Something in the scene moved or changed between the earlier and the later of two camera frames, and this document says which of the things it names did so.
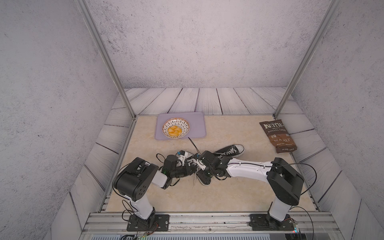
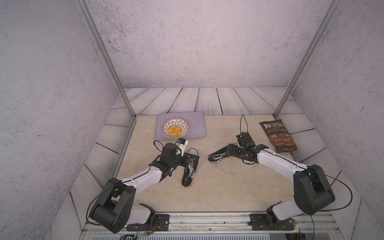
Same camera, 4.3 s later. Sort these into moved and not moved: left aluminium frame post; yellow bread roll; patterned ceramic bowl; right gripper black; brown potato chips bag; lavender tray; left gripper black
Moved: right gripper black; left gripper black
Not moved: lavender tray; left aluminium frame post; patterned ceramic bowl; yellow bread roll; brown potato chips bag
